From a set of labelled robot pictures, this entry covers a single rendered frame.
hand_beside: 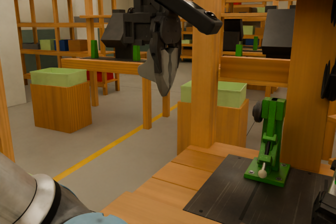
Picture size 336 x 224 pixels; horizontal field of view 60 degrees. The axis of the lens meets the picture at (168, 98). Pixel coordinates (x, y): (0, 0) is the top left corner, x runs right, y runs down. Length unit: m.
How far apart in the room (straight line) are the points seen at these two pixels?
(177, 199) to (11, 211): 0.61
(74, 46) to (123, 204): 5.69
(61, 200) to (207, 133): 0.90
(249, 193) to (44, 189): 0.67
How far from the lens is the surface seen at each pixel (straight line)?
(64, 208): 0.49
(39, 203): 0.46
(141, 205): 0.91
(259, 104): 1.02
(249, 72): 1.26
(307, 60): 1.13
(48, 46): 6.94
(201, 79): 1.23
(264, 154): 1.05
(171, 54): 0.54
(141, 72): 0.54
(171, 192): 1.00
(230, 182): 1.03
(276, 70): 1.23
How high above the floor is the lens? 1.41
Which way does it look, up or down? 14 degrees down
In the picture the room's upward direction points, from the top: straight up
